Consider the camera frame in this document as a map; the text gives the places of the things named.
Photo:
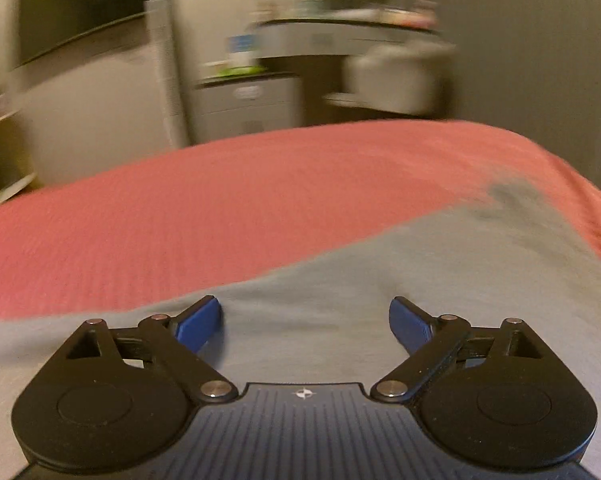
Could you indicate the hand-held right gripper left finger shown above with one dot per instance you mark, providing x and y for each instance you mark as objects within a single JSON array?
[{"x": 198, "y": 327}]

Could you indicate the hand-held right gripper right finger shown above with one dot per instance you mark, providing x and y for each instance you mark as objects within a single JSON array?
[{"x": 405, "y": 325}]

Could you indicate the grey knit pants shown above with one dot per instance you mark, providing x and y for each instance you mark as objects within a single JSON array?
[{"x": 430, "y": 260}]

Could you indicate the pink ribbed blanket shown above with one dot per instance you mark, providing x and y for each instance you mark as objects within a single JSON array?
[{"x": 205, "y": 210}]

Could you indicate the grey drawer cabinet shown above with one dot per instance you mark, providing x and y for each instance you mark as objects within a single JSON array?
[{"x": 248, "y": 107}]

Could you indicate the white tower appliance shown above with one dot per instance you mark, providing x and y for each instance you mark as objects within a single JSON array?
[{"x": 168, "y": 70}]

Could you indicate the green packet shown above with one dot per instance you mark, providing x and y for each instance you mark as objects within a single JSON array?
[{"x": 230, "y": 68}]

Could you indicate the blue box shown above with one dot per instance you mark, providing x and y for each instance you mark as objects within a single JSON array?
[{"x": 241, "y": 43}]

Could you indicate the black wall television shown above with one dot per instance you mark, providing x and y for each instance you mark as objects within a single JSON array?
[{"x": 75, "y": 10}]

